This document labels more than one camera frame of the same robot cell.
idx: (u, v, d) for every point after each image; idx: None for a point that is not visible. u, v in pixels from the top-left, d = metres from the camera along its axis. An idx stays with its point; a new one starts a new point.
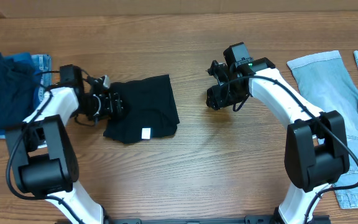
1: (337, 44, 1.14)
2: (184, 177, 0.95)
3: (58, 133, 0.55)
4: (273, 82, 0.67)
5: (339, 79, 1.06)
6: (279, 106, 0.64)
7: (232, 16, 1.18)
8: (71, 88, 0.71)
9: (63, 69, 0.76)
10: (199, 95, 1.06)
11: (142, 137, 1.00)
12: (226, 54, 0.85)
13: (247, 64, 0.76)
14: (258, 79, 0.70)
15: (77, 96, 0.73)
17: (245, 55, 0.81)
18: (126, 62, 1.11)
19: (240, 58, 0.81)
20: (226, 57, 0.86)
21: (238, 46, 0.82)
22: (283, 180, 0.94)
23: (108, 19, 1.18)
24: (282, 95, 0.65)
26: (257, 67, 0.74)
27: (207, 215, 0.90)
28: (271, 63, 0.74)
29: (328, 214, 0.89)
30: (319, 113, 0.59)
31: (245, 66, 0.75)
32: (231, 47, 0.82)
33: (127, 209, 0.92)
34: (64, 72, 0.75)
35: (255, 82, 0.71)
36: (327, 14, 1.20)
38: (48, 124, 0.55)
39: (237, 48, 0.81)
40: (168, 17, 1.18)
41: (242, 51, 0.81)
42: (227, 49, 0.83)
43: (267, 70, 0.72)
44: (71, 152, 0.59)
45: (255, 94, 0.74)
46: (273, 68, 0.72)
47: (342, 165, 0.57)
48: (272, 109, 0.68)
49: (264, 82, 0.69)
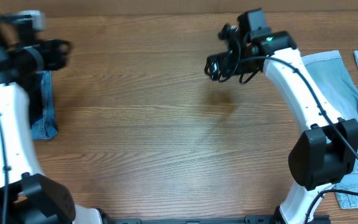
1: (338, 44, 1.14)
2: (184, 177, 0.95)
3: (45, 196, 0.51)
4: (293, 70, 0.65)
5: (340, 79, 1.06)
6: (296, 102, 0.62)
7: (232, 16, 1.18)
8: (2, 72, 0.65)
9: None
10: (198, 95, 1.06)
11: None
12: (241, 20, 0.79)
13: (265, 38, 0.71)
14: (277, 62, 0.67)
15: (15, 77, 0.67)
17: (261, 24, 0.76)
18: (125, 61, 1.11)
19: (256, 27, 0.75)
20: (240, 24, 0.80)
21: (257, 13, 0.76)
22: (283, 180, 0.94)
23: (108, 19, 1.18)
24: (301, 89, 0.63)
26: (276, 40, 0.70)
27: (207, 215, 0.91)
28: (291, 40, 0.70)
29: (328, 214, 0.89)
30: (337, 118, 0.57)
31: (263, 42, 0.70)
32: (248, 13, 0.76)
33: (127, 209, 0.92)
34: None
35: (273, 64, 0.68)
36: (327, 14, 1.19)
38: (30, 192, 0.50)
39: (254, 14, 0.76)
40: (168, 17, 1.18)
41: (259, 18, 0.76)
42: (243, 14, 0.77)
43: (289, 52, 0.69)
44: (62, 193, 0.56)
45: (270, 75, 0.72)
46: (294, 50, 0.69)
47: (345, 169, 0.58)
48: (286, 98, 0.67)
49: (283, 67, 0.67)
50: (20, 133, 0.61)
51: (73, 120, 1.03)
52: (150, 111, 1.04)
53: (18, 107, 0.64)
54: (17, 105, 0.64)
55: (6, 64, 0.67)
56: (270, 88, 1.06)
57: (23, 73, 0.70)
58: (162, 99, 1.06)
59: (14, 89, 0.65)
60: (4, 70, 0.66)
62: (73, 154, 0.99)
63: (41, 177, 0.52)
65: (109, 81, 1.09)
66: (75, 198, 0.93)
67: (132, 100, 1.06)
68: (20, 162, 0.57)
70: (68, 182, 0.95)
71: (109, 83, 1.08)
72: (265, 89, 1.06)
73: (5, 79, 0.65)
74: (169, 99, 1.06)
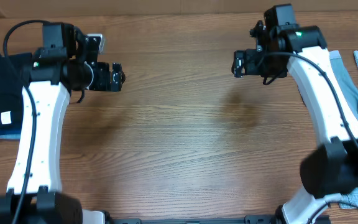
1: (337, 44, 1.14)
2: (184, 177, 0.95)
3: (56, 213, 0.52)
4: (319, 73, 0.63)
5: (340, 79, 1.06)
6: (318, 108, 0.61)
7: (232, 17, 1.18)
8: (55, 68, 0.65)
9: (51, 27, 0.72)
10: (199, 95, 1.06)
11: (2, 122, 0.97)
12: (268, 16, 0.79)
13: (294, 31, 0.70)
14: (304, 62, 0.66)
15: (64, 76, 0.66)
17: (290, 20, 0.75)
18: (126, 61, 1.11)
19: (284, 23, 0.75)
20: (267, 20, 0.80)
21: (285, 10, 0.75)
22: (283, 180, 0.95)
23: (109, 19, 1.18)
24: (325, 97, 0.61)
26: (306, 35, 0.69)
27: (207, 215, 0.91)
28: (322, 38, 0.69)
29: (328, 214, 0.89)
30: None
31: (293, 35, 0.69)
32: (276, 9, 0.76)
33: (126, 209, 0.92)
34: (51, 31, 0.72)
35: (299, 62, 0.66)
36: (327, 14, 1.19)
38: (43, 207, 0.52)
39: (282, 12, 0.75)
40: (168, 17, 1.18)
41: (288, 15, 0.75)
42: (271, 10, 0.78)
43: (317, 53, 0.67)
44: (72, 208, 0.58)
45: (293, 74, 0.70)
46: (323, 50, 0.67)
47: None
48: (308, 101, 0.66)
49: (309, 68, 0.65)
50: (51, 142, 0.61)
51: (73, 120, 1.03)
52: (149, 111, 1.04)
53: (56, 116, 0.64)
54: (56, 109, 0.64)
55: (63, 59, 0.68)
56: (270, 88, 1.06)
57: (73, 76, 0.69)
58: (162, 99, 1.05)
59: (61, 93, 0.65)
60: (58, 65, 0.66)
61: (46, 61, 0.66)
62: (73, 154, 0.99)
63: (55, 193, 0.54)
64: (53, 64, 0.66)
65: None
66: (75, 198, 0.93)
67: (132, 99, 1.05)
68: (41, 173, 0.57)
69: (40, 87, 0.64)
70: (68, 182, 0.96)
71: None
72: (266, 88, 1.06)
73: (57, 75, 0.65)
74: (169, 99, 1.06)
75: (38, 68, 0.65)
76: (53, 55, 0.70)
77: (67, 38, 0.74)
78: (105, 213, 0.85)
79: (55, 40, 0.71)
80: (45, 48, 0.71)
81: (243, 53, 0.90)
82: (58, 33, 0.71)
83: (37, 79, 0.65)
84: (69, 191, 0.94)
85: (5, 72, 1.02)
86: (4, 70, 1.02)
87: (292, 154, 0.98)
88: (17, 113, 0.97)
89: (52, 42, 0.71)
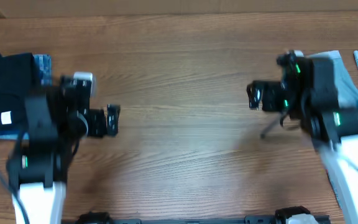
1: (337, 45, 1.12)
2: (184, 177, 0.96)
3: None
4: (357, 170, 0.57)
5: (340, 79, 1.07)
6: (349, 196, 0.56)
7: (232, 16, 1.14)
8: (45, 164, 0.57)
9: (33, 98, 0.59)
10: (199, 95, 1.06)
11: (3, 123, 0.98)
12: (305, 63, 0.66)
13: (332, 110, 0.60)
14: (344, 160, 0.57)
15: (59, 170, 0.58)
17: (328, 83, 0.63)
18: (126, 61, 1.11)
19: (321, 88, 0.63)
20: (302, 66, 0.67)
21: (327, 69, 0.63)
22: (283, 180, 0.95)
23: (108, 19, 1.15)
24: None
26: (345, 116, 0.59)
27: (207, 215, 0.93)
28: None
29: (328, 214, 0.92)
30: None
31: (327, 114, 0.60)
32: (315, 62, 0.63)
33: (127, 209, 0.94)
34: (35, 107, 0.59)
35: (337, 160, 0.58)
36: (329, 14, 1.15)
38: None
39: (321, 68, 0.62)
40: (168, 18, 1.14)
41: (325, 73, 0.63)
42: (309, 61, 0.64)
43: None
44: None
45: (319, 145, 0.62)
46: None
47: None
48: (332, 175, 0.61)
49: (348, 167, 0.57)
50: None
51: None
52: (149, 111, 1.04)
53: (56, 205, 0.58)
54: (53, 195, 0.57)
55: (56, 147, 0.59)
56: None
57: (65, 163, 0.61)
58: (162, 99, 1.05)
59: (56, 198, 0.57)
60: (49, 157, 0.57)
61: (38, 153, 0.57)
62: None
63: None
64: (44, 155, 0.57)
65: (109, 81, 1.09)
66: (76, 198, 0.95)
67: (133, 100, 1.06)
68: None
69: (30, 193, 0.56)
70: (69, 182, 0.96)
71: (110, 83, 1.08)
72: None
73: (50, 171, 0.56)
74: (169, 99, 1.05)
75: (27, 167, 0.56)
76: (41, 135, 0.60)
77: (53, 109, 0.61)
78: (104, 213, 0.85)
79: (40, 115, 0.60)
80: (32, 126, 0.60)
81: (270, 83, 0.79)
82: (45, 108, 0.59)
83: (27, 180, 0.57)
84: (69, 192, 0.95)
85: (5, 73, 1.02)
86: (4, 70, 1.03)
87: (292, 154, 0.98)
88: (17, 114, 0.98)
89: (36, 116, 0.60)
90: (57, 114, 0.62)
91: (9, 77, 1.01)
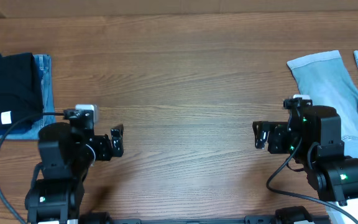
1: (338, 44, 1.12)
2: (184, 177, 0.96)
3: None
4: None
5: (340, 79, 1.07)
6: None
7: (232, 16, 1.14)
8: (61, 202, 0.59)
9: (45, 142, 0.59)
10: (199, 95, 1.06)
11: (2, 123, 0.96)
12: (312, 116, 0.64)
13: (339, 170, 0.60)
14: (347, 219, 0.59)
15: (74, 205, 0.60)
17: (335, 137, 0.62)
18: (126, 61, 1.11)
19: (328, 141, 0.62)
20: (309, 119, 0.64)
21: (334, 122, 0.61)
22: (283, 180, 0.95)
23: (108, 19, 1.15)
24: None
26: (350, 172, 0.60)
27: (207, 214, 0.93)
28: None
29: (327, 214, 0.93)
30: None
31: (333, 170, 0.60)
32: (324, 123, 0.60)
33: (127, 209, 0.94)
34: (47, 153, 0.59)
35: (341, 216, 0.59)
36: (329, 14, 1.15)
38: None
39: (328, 129, 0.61)
40: (168, 17, 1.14)
41: (334, 131, 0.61)
42: (316, 121, 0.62)
43: None
44: None
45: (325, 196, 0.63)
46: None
47: None
48: None
49: None
50: None
51: None
52: (149, 111, 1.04)
53: None
54: None
55: (70, 186, 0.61)
56: (270, 88, 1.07)
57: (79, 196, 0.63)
58: (162, 99, 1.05)
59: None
60: (65, 196, 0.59)
61: (53, 195, 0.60)
62: None
63: None
64: (60, 194, 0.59)
65: (109, 81, 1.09)
66: None
67: (133, 100, 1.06)
68: None
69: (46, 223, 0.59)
70: None
71: (110, 83, 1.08)
72: (266, 89, 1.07)
73: (65, 211, 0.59)
74: (169, 99, 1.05)
75: (45, 203, 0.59)
76: (57, 174, 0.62)
77: (64, 149, 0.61)
78: (104, 213, 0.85)
79: (52, 158, 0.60)
80: (46, 167, 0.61)
81: (270, 129, 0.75)
82: (58, 153, 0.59)
83: (45, 214, 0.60)
84: None
85: (5, 72, 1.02)
86: (4, 70, 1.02)
87: None
88: (17, 113, 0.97)
89: (50, 160, 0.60)
90: (69, 154, 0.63)
91: (10, 77, 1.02)
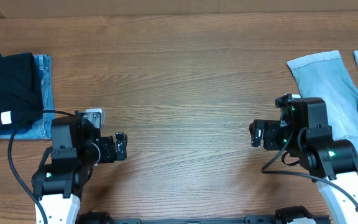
1: (338, 44, 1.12)
2: (184, 177, 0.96)
3: None
4: (353, 195, 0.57)
5: (340, 79, 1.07)
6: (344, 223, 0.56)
7: (232, 16, 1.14)
8: (65, 178, 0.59)
9: (58, 125, 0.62)
10: (199, 95, 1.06)
11: (2, 123, 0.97)
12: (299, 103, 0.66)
13: (326, 147, 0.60)
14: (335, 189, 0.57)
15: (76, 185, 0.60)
17: (323, 122, 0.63)
18: (126, 61, 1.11)
19: (316, 124, 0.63)
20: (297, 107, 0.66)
21: (321, 106, 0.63)
22: (283, 180, 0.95)
23: (108, 19, 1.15)
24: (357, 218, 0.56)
26: (339, 150, 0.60)
27: (207, 215, 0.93)
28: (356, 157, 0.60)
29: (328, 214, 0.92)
30: None
31: (323, 150, 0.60)
32: (308, 105, 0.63)
33: (127, 209, 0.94)
34: (58, 134, 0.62)
35: (330, 189, 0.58)
36: (329, 14, 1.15)
38: None
39: (314, 112, 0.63)
40: (168, 17, 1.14)
41: (319, 116, 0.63)
42: (302, 105, 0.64)
43: (354, 178, 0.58)
44: None
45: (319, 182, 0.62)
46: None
47: None
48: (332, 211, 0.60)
49: (343, 199, 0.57)
50: None
51: None
52: (150, 111, 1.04)
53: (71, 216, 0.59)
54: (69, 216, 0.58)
55: (76, 166, 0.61)
56: (270, 88, 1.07)
57: (83, 180, 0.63)
58: (161, 99, 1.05)
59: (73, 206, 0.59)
60: (70, 173, 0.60)
61: (59, 172, 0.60)
62: None
63: None
64: (66, 172, 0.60)
65: (109, 81, 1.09)
66: None
67: (133, 99, 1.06)
68: None
69: (51, 200, 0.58)
70: None
71: (109, 83, 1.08)
72: (265, 89, 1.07)
73: (69, 186, 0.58)
74: (169, 99, 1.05)
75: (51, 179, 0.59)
76: (63, 157, 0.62)
77: (74, 134, 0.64)
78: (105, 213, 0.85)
79: (62, 140, 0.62)
80: (55, 149, 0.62)
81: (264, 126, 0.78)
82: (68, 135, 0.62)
83: (49, 191, 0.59)
84: None
85: (5, 73, 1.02)
86: (4, 70, 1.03)
87: None
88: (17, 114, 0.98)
89: (59, 141, 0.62)
90: (78, 140, 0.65)
91: (10, 77, 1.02)
